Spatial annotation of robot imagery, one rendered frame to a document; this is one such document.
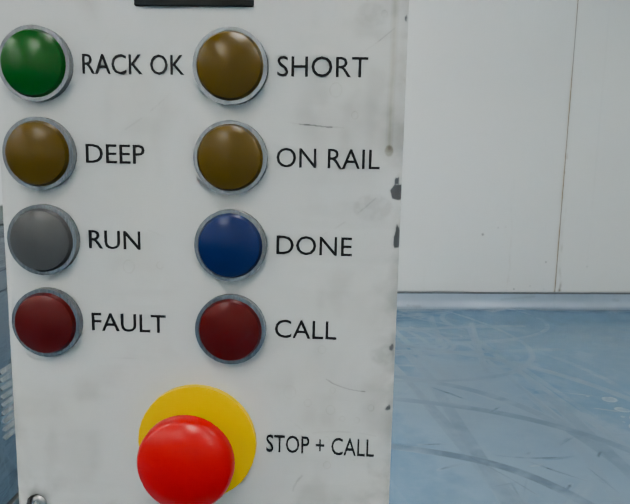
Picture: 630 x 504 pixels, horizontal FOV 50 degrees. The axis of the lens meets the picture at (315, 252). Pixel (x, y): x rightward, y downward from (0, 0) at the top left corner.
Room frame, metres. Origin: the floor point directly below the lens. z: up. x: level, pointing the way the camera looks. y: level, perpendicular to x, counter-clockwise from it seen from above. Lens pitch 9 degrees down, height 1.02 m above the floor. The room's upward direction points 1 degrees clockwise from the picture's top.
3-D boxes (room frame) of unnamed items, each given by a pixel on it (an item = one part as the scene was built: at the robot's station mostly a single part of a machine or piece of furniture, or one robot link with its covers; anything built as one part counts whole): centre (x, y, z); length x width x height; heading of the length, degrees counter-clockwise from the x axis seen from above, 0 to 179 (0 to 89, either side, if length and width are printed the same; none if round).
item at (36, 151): (0.28, 0.11, 1.01); 0.03 x 0.01 x 0.03; 86
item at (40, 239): (0.28, 0.11, 0.98); 0.03 x 0.01 x 0.03; 86
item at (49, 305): (0.28, 0.11, 0.94); 0.03 x 0.01 x 0.03; 86
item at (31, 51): (0.28, 0.11, 1.05); 0.03 x 0.01 x 0.03; 86
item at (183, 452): (0.27, 0.05, 0.89); 0.04 x 0.04 x 0.04; 86
